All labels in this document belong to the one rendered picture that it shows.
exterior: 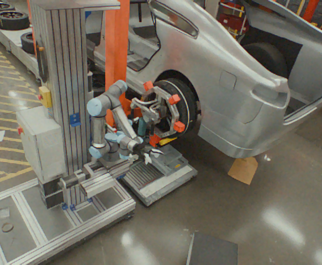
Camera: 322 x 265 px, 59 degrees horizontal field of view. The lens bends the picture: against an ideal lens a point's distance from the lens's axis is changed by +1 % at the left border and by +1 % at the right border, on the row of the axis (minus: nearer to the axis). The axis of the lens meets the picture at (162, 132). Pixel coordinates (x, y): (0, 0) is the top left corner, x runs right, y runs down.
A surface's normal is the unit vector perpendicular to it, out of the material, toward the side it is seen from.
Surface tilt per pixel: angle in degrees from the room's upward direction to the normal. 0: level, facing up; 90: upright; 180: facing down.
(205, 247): 0
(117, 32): 90
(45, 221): 0
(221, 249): 0
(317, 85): 89
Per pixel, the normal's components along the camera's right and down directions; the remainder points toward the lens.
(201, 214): 0.12, -0.80
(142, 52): -0.53, -0.19
